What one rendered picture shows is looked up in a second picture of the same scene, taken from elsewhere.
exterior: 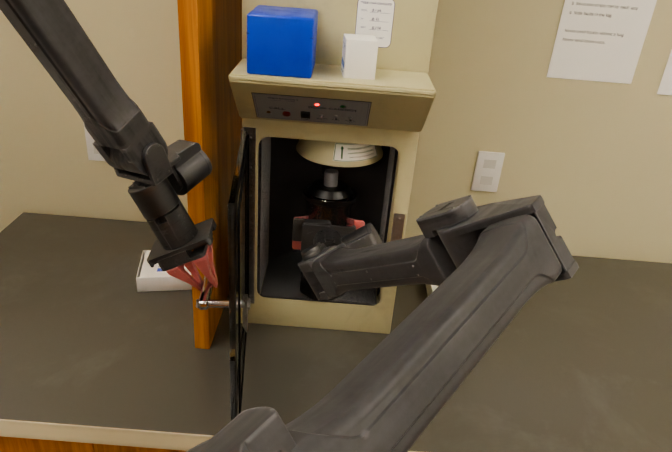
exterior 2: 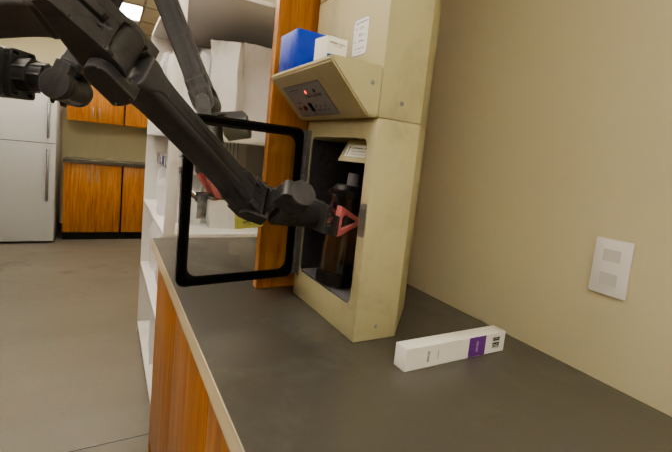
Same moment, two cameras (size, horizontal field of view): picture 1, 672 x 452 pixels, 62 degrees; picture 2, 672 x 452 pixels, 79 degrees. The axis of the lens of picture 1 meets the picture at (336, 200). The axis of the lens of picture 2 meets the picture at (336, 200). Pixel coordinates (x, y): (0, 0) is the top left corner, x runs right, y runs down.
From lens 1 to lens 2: 104 cm
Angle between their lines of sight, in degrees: 61
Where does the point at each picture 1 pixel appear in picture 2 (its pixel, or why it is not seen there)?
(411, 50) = (376, 50)
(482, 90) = (602, 159)
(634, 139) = not seen: outside the picture
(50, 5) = (173, 18)
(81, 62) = (180, 45)
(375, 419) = not seen: outside the picture
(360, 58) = (320, 50)
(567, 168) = not seen: outside the picture
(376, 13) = (361, 29)
